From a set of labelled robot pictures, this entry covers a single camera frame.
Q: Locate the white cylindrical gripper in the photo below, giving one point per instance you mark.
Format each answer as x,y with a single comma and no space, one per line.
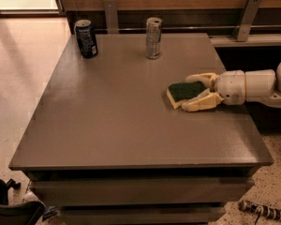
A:
230,86

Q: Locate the green and yellow sponge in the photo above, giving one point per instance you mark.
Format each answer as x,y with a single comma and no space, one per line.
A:
180,92

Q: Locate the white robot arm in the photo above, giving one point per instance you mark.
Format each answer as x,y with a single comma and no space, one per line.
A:
263,86

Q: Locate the silver energy drink can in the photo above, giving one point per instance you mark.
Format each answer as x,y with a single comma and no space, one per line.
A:
153,37

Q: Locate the grey drawer cabinet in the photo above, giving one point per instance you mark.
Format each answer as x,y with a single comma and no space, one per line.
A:
107,148

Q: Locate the dark blue soda can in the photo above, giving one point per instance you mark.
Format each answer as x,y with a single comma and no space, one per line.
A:
86,38

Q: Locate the black white striped tool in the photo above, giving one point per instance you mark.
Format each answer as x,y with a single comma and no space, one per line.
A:
260,210

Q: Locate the right metal wall bracket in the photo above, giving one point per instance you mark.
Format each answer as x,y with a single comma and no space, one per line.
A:
242,30

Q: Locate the metal wall bracket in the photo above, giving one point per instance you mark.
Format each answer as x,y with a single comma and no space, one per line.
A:
111,16
242,30

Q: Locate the grey wall shelf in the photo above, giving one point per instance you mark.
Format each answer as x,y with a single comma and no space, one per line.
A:
262,40

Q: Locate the left metal wall bracket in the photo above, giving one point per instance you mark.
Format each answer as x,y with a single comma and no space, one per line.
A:
111,16

